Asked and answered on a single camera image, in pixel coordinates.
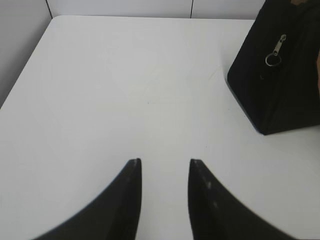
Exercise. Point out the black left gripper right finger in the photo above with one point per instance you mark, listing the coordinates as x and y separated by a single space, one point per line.
254 201

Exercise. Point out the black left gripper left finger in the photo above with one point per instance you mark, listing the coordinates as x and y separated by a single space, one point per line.
113 215

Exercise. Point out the black tote bag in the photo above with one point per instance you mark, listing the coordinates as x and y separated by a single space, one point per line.
285 97

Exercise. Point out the silver zipper pull with ring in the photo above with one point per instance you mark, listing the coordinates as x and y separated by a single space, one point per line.
273 59

